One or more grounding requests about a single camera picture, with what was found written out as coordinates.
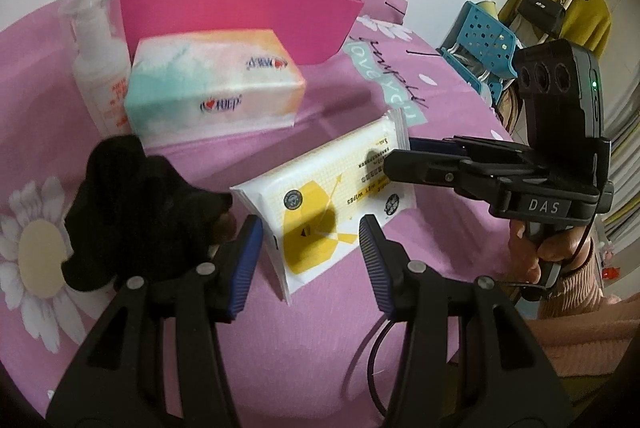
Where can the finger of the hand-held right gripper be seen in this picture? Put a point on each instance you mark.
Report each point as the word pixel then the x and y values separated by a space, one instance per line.
pixel 440 145
pixel 425 169

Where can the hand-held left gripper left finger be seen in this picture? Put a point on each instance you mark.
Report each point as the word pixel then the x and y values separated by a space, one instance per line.
pixel 245 268

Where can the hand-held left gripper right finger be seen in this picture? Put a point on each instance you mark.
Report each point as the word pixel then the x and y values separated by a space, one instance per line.
pixel 375 263

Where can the white and yellow wipes pack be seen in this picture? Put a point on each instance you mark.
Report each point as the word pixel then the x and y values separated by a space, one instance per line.
pixel 325 208

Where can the black soft cloth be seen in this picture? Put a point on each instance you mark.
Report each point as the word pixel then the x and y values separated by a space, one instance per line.
pixel 140 208

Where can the pink box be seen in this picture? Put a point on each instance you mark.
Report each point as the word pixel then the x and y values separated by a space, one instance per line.
pixel 240 15

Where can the person's right forearm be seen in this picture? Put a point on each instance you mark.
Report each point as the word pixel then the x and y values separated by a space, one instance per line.
pixel 590 323

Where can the person's right hand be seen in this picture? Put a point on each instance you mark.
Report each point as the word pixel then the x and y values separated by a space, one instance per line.
pixel 550 253

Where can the black hair pin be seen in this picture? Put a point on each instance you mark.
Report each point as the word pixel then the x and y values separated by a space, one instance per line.
pixel 395 6
pixel 422 54

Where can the mustard yellow jacket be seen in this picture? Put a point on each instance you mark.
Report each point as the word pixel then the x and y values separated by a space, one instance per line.
pixel 585 15

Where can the black bag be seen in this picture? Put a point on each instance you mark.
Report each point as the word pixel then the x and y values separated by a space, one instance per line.
pixel 542 8

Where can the blue plastic chair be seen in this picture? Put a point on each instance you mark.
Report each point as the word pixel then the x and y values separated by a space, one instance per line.
pixel 485 33

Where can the pink daisy print bedsheet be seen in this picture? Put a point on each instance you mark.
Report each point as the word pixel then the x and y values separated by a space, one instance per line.
pixel 325 108

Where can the pastel tissue pack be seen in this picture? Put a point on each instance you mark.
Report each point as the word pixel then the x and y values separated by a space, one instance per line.
pixel 210 83

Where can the white pump bottle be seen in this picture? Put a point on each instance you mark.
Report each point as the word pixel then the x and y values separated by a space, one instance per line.
pixel 100 68

